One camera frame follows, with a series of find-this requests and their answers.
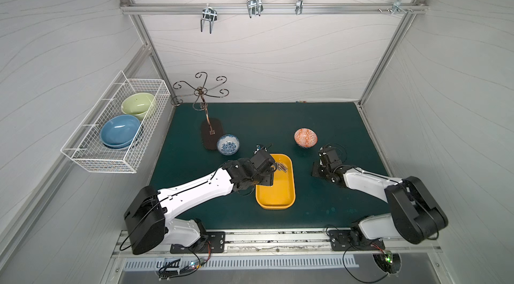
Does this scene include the yellow plastic storage box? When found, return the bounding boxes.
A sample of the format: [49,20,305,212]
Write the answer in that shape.
[256,154,296,210]

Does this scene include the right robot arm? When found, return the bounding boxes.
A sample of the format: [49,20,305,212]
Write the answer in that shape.
[312,146,448,245]

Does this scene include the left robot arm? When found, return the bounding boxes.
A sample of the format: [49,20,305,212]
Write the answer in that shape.
[120,148,281,255]

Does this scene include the pile of silver screws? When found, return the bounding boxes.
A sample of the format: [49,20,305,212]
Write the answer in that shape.
[274,162,288,173]

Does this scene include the blue white floral bowl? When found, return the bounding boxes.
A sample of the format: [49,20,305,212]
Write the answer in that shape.
[216,134,240,156]

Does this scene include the red white patterned bowl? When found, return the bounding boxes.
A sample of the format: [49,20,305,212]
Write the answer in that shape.
[294,128,318,149]

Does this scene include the metal mug tree stand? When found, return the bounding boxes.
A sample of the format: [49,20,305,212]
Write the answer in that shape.
[172,71,230,151]

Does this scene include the green mat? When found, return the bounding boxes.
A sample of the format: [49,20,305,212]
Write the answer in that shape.
[151,103,389,229]

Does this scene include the green ceramic bowl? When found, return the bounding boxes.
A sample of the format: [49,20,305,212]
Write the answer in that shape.
[120,93,157,122]

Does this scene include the blue ceramic plate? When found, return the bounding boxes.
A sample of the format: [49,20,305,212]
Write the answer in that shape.
[100,115,143,150]

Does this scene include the small metal hook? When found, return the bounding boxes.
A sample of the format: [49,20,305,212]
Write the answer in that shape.
[295,0,303,16]

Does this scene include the double prong metal hook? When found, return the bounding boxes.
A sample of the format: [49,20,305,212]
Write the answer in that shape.
[200,7,218,34]

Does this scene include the looped metal hook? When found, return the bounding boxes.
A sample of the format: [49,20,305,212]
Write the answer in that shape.
[246,0,264,18]

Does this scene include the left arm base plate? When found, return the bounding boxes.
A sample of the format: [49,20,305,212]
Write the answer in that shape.
[170,231,226,255]

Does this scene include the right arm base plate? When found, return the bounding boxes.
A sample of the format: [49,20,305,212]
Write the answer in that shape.
[325,228,386,252]

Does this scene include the aluminium front rail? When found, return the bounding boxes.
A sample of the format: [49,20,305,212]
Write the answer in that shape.
[112,226,443,257]

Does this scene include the white vented cable duct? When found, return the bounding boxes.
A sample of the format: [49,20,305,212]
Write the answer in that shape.
[123,255,359,271]

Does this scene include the black cable right base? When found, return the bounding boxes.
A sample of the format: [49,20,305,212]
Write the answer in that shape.
[326,226,402,284]

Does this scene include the left base wires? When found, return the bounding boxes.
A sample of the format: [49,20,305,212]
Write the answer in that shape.
[155,239,212,281]

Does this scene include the white wire basket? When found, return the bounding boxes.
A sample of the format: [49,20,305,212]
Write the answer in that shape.
[61,72,171,174]

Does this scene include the metal hook bracket right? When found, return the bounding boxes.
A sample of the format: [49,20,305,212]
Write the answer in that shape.
[377,0,414,16]

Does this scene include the aluminium cross rail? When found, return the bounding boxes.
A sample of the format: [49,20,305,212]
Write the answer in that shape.
[120,2,429,16]

